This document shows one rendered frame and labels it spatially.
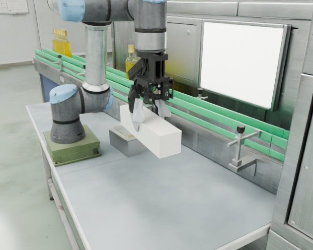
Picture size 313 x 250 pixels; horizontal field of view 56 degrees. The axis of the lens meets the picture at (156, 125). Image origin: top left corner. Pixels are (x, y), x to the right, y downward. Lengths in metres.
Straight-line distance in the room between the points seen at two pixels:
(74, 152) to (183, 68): 0.72
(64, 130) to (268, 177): 0.84
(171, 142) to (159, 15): 0.29
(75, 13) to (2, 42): 6.62
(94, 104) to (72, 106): 0.09
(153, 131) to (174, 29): 0.99
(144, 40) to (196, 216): 0.60
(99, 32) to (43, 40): 6.38
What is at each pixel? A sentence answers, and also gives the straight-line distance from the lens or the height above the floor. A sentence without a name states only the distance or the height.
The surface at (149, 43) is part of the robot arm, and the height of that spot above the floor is 1.31.
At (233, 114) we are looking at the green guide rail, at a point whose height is 0.95.
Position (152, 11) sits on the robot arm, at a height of 1.38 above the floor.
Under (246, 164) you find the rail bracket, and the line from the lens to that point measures 1.11.
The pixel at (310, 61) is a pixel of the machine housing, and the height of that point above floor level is 1.27.
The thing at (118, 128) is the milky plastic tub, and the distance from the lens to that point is 1.44.
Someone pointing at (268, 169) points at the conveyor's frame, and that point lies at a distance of 1.14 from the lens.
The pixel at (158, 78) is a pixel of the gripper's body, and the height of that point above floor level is 1.23.
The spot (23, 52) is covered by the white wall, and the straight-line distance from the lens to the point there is 7.44.
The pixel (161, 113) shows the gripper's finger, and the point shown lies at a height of 1.12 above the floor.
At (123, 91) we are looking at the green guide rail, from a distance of 1.62.
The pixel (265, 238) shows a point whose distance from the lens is 1.61.
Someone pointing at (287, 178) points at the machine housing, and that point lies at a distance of 0.90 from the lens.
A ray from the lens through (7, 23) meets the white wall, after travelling 7.33.
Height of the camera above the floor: 1.41
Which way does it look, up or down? 23 degrees down
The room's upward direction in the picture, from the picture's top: straight up
